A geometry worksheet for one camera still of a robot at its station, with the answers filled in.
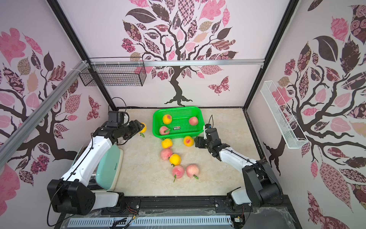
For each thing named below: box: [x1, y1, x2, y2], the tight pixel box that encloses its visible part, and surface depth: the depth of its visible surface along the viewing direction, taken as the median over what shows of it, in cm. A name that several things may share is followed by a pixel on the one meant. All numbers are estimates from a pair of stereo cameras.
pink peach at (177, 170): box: [171, 165, 185, 179], surface depth 82 cm
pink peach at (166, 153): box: [160, 147, 173, 161], surface depth 89 cm
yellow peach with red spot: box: [162, 114, 173, 125], surface depth 108 cm
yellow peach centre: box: [169, 153, 182, 167], surface depth 88 cm
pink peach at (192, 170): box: [186, 164, 200, 180], surface depth 82 cm
